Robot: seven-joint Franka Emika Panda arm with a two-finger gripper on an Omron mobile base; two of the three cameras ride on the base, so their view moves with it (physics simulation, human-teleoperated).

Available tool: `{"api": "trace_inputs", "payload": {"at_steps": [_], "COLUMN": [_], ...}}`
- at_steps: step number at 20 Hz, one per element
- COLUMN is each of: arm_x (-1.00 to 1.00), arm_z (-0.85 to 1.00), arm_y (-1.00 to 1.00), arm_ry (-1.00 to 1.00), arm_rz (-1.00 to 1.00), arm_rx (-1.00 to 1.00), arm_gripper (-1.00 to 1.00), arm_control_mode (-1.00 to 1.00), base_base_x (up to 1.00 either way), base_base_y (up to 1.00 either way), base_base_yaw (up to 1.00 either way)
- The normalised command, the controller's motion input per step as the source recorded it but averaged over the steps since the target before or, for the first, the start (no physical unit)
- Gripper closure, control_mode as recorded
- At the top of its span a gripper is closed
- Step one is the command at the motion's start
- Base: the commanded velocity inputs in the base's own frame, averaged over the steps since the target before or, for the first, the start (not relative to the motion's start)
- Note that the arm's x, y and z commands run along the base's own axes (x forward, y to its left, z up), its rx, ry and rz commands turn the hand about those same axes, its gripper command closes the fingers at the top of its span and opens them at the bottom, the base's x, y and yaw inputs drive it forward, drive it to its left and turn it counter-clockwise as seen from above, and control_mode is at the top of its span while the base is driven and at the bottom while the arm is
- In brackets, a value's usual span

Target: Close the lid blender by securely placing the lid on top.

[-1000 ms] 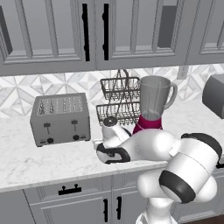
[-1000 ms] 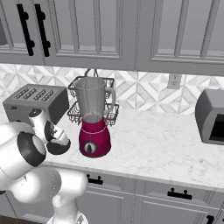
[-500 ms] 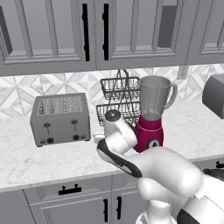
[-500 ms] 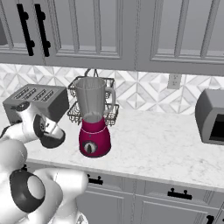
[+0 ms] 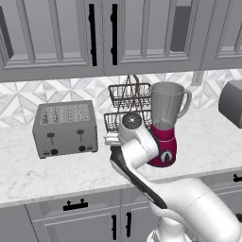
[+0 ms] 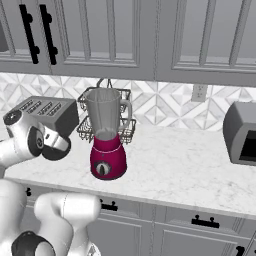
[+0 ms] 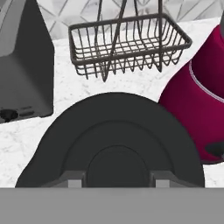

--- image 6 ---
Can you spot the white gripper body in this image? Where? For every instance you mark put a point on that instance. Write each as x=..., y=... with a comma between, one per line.
x=56, y=140

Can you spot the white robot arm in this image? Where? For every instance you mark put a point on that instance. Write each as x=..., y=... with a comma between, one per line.
x=63, y=213

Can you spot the magenta blender with grey jar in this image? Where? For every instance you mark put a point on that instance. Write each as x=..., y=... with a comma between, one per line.
x=108, y=156

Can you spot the grey four-slot toaster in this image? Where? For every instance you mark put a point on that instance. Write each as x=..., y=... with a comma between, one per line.
x=63, y=115

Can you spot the grey drawer front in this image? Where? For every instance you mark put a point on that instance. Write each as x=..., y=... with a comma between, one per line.
x=233, y=220
x=133, y=206
x=36, y=195

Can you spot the grey upper cupboard door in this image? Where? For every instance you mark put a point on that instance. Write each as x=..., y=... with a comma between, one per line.
x=13, y=40
x=100, y=33
x=206, y=36

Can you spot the grey cupboard door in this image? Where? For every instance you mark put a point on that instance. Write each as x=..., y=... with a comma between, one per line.
x=193, y=243
x=13, y=40
x=123, y=238
x=100, y=33
x=206, y=36

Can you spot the grey lower cupboard door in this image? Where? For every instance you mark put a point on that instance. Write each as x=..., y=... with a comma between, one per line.
x=123, y=238
x=193, y=243

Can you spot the grey toaster oven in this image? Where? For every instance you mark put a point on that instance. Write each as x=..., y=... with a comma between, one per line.
x=236, y=133

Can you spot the white wall socket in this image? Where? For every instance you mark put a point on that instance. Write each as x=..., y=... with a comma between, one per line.
x=199, y=92

